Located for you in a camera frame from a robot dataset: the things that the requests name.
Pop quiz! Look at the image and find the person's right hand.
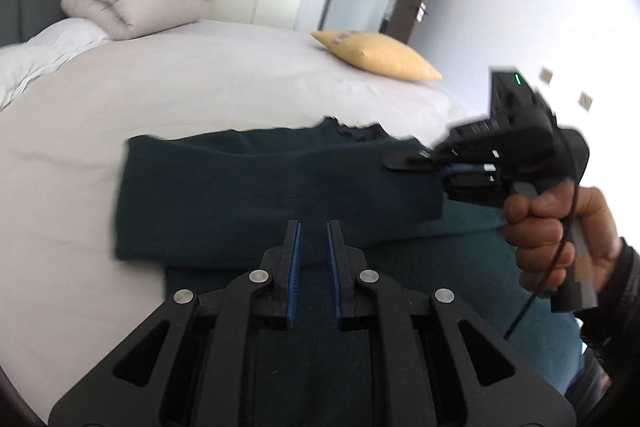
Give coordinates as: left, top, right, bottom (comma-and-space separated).
502, 183, 622, 297

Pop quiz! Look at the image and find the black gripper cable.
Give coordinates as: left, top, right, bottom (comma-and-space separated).
502, 179, 581, 340

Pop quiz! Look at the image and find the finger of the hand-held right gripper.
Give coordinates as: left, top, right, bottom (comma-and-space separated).
439, 163, 507, 208
384, 119, 501, 174

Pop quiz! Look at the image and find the bed with white sheet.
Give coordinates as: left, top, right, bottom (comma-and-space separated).
0, 19, 483, 380

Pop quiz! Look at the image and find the white pillow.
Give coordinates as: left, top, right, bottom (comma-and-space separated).
0, 18, 112, 108

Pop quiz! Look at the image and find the yellow pillow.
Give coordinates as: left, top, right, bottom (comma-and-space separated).
311, 29, 444, 82

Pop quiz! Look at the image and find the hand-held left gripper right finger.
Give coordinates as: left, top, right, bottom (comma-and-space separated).
326, 220, 577, 427

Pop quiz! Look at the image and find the person's right forearm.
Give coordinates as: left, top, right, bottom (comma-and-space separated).
575, 237, 640, 360

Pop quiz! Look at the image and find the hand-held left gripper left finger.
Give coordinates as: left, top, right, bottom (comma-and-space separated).
48, 220, 303, 427

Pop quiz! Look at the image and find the dark green sweater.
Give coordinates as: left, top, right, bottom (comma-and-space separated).
114, 117, 447, 427

